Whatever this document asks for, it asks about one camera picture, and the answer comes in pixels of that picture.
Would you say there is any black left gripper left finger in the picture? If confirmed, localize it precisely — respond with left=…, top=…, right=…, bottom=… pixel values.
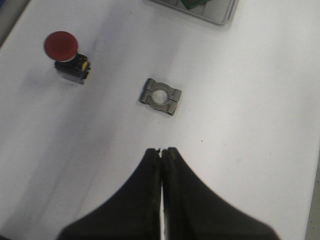
left=58, top=148, right=162, bottom=240

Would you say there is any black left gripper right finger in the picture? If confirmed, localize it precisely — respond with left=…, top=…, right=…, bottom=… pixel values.
left=162, top=147, right=279, bottom=240

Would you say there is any green perforated circuit board front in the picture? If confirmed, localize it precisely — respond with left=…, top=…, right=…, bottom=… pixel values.
left=181, top=0, right=210, bottom=10

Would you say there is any silver metal tray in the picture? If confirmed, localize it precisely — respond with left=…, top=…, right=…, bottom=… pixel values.
left=150, top=0, right=239, bottom=26

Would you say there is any grey metal clamp block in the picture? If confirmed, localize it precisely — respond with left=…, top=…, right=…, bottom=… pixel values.
left=139, top=78, right=182, bottom=116

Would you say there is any red emergency stop button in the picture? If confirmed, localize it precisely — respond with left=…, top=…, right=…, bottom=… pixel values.
left=43, top=31, right=91, bottom=85

